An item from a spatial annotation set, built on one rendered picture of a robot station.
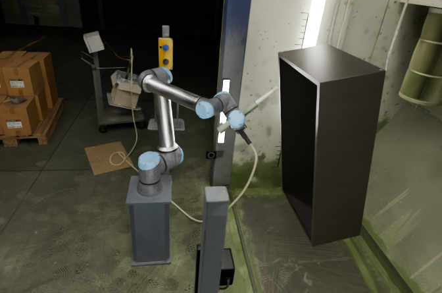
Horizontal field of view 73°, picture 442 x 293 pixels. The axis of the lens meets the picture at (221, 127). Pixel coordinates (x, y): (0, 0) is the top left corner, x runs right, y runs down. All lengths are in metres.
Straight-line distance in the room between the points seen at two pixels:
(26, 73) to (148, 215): 2.72
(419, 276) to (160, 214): 1.91
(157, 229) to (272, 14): 1.87
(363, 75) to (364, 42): 1.31
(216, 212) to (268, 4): 2.06
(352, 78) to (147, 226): 1.66
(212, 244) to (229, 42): 1.97
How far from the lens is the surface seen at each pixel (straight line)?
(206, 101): 1.53
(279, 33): 2.59
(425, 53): 2.84
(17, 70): 4.40
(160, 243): 2.45
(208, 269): 0.80
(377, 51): 3.05
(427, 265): 2.77
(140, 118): 4.35
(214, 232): 0.70
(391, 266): 2.90
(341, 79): 1.59
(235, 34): 2.49
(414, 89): 2.89
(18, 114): 4.19
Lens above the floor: 2.06
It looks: 27 degrees down
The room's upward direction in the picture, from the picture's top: 5 degrees clockwise
